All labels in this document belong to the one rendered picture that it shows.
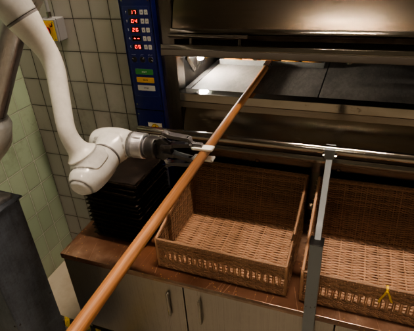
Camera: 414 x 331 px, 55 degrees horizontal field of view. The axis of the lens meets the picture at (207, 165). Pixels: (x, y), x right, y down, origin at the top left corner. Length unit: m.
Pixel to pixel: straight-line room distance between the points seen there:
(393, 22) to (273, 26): 0.42
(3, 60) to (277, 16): 0.98
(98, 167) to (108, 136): 0.14
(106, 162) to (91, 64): 0.85
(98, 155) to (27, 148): 1.16
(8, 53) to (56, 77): 0.27
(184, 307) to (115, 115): 0.99
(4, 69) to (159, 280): 0.99
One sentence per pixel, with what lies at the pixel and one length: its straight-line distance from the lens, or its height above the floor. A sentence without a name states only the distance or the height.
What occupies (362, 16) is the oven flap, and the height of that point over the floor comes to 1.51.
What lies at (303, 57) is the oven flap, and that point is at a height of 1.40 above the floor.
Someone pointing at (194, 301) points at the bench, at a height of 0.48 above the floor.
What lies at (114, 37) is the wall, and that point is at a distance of 1.93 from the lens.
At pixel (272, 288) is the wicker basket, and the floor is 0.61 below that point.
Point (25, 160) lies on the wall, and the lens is 2.40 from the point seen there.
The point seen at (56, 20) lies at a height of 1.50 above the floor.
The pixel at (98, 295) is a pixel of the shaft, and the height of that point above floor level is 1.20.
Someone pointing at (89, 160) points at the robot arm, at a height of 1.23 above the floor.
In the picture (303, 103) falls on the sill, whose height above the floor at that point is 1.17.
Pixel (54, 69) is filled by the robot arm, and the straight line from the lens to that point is 1.31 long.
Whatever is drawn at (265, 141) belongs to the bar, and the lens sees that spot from 1.38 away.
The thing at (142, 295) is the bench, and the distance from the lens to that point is 1.88.
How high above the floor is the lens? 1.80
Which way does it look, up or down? 30 degrees down
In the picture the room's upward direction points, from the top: 4 degrees counter-clockwise
